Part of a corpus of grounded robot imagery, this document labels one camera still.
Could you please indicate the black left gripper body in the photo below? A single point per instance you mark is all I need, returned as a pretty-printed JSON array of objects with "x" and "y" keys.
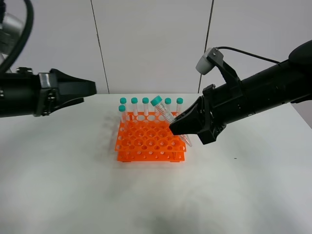
[{"x": 48, "y": 98}]

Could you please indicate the second row left tube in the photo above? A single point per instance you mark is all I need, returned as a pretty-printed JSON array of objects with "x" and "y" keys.
[{"x": 123, "y": 113}]

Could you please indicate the teal capped test tube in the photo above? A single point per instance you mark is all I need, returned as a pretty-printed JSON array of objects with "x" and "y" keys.
[{"x": 168, "y": 116}]

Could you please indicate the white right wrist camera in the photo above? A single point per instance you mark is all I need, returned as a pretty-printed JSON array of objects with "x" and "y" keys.
[{"x": 210, "y": 59}]

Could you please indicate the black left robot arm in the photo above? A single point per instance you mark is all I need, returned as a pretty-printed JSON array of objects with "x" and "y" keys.
[{"x": 23, "y": 92}]

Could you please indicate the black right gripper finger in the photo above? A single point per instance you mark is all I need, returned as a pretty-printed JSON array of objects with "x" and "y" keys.
[
  {"x": 191, "y": 121},
  {"x": 208, "y": 136}
]

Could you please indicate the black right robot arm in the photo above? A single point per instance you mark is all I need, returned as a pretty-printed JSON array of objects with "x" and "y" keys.
[{"x": 287, "y": 81}]

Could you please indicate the orange test tube rack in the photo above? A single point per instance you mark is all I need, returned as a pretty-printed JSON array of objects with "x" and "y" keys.
[{"x": 147, "y": 138}]

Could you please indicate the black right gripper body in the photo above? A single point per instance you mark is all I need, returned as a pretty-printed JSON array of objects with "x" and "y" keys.
[{"x": 219, "y": 107}]

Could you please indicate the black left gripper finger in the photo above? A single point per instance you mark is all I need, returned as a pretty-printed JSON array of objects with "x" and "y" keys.
[
  {"x": 71, "y": 103},
  {"x": 73, "y": 86}
]

